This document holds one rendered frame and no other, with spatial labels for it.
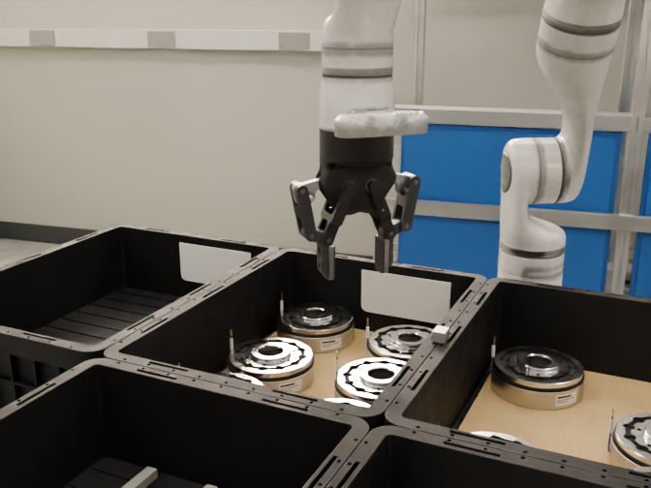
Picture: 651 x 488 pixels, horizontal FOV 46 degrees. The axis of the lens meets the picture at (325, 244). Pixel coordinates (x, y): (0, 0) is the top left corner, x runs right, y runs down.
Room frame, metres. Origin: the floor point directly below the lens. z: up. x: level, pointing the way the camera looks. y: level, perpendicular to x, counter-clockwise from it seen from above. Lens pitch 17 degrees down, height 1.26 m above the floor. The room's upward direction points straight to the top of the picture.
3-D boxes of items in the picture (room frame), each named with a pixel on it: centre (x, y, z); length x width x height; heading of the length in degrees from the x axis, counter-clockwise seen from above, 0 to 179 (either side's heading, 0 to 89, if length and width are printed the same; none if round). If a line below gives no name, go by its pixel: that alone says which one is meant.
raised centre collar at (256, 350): (0.84, 0.07, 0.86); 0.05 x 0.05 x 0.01
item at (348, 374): (0.78, -0.06, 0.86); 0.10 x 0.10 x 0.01
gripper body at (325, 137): (0.77, -0.03, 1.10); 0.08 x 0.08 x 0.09
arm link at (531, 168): (1.05, -0.30, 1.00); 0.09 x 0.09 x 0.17; 2
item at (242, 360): (0.84, 0.07, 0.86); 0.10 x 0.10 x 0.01
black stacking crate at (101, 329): (0.94, 0.28, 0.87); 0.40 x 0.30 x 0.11; 155
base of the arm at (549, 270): (1.06, -0.30, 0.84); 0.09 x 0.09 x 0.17; 67
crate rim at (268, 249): (0.94, 0.28, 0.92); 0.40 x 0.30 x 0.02; 155
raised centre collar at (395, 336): (0.88, -0.10, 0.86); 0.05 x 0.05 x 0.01
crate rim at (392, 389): (0.81, 0.01, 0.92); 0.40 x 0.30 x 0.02; 155
